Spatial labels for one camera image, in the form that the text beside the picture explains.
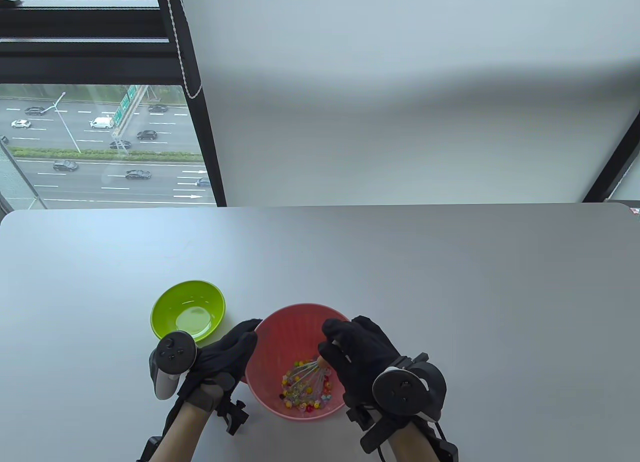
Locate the person's left hand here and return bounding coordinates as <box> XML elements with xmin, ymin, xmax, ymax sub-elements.
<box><xmin>176</xmin><ymin>318</ymin><xmax>264</xmax><ymax>413</ymax></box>

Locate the person's right hand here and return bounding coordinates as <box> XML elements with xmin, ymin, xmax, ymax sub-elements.
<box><xmin>318</xmin><ymin>316</ymin><xmax>403</xmax><ymax>430</ymax></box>

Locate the wire whisk with wooden handle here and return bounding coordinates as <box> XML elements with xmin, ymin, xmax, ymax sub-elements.
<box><xmin>285</xmin><ymin>357</ymin><xmax>331</xmax><ymax>398</ymax></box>

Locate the pile of colourful plastic decorations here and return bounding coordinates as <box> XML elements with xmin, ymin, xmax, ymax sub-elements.
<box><xmin>279</xmin><ymin>360</ymin><xmax>335</xmax><ymax>413</ymax></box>

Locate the green plastic bowl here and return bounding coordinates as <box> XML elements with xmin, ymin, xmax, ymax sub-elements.
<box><xmin>151</xmin><ymin>280</ymin><xmax>227</xmax><ymax>343</ymax></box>

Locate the pink salad bowl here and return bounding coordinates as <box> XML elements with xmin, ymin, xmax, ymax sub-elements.
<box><xmin>245</xmin><ymin>303</ymin><xmax>354</xmax><ymax>421</ymax></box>

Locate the person's left forearm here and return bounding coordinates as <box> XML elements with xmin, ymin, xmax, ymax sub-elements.
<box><xmin>150</xmin><ymin>402</ymin><xmax>211</xmax><ymax>462</ymax></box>

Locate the person's right forearm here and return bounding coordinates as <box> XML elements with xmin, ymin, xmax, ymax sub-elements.
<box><xmin>390</xmin><ymin>422</ymin><xmax>436</xmax><ymax>462</ymax></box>

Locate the black and white left controller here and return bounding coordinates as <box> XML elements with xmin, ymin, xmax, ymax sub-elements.
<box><xmin>148</xmin><ymin>331</ymin><xmax>198</xmax><ymax>401</ymax></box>

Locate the black and white controller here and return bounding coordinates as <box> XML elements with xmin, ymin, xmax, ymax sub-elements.
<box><xmin>148</xmin><ymin>331</ymin><xmax>198</xmax><ymax>401</ymax></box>
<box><xmin>360</xmin><ymin>353</ymin><xmax>447</xmax><ymax>454</ymax></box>

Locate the black and white right controller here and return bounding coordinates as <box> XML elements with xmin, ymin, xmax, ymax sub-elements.
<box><xmin>360</xmin><ymin>353</ymin><xmax>447</xmax><ymax>454</ymax></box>

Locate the white roller blind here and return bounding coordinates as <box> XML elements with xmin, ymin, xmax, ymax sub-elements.
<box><xmin>176</xmin><ymin>0</ymin><xmax>640</xmax><ymax>207</ymax></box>

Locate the black clamp bracket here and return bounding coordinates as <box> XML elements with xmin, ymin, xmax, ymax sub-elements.
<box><xmin>216</xmin><ymin>399</ymin><xmax>250</xmax><ymax>436</ymax></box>

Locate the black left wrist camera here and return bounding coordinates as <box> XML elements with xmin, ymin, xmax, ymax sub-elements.
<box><xmin>137</xmin><ymin>436</ymin><xmax>163</xmax><ymax>462</ymax></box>

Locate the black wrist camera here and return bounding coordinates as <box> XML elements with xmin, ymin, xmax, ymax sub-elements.
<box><xmin>427</xmin><ymin>427</ymin><xmax>459</xmax><ymax>462</ymax></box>
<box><xmin>137</xmin><ymin>436</ymin><xmax>163</xmax><ymax>462</ymax></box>

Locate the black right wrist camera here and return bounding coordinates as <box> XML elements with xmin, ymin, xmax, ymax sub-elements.
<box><xmin>427</xmin><ymin>427</ymin><xmax>459</xmax><ymax>462</ymax></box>

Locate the black window frame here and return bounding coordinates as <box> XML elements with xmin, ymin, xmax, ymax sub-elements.
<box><xmin>0</xmin><ymin>0</ymin><xmax>227</xmax><ymax>208</ymax></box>
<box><xmin>582</xmin><ymin>127</ymin><xmax>640</xmax><ymax>203</ymax></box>

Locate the white bead chain cord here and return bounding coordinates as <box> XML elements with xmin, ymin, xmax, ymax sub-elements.
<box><xmin>162</xmin><ymin>0</ymin><xmax>203</xmax><ymax>101</ymax></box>

